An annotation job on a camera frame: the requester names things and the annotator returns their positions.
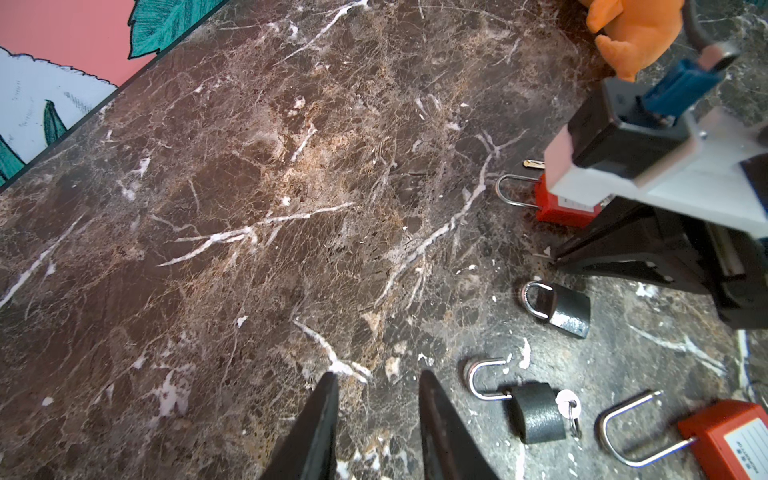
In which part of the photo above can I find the orange shark plush toy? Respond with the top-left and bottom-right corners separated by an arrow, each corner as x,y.
581,0 -> 684,82

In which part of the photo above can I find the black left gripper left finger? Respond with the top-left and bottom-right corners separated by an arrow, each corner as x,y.
261,372 -> 339,479

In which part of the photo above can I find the red padlock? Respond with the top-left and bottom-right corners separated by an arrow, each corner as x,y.
596,390 -> 767,479
494,173 -> 603,228

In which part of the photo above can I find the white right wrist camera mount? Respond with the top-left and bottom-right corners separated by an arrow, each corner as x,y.
543,41 -> 768,240

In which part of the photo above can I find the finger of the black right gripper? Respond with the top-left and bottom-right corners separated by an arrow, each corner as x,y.
555,260 -> 709,295
554,198 -> 699,264

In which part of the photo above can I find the silver key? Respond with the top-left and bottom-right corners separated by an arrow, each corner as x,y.
523,159 -> 545,170

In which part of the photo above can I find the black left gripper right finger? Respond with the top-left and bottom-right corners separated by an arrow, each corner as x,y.
418,370 -> 498,480

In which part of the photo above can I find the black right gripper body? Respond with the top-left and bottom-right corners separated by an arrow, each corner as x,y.
677,215 -> 767,329

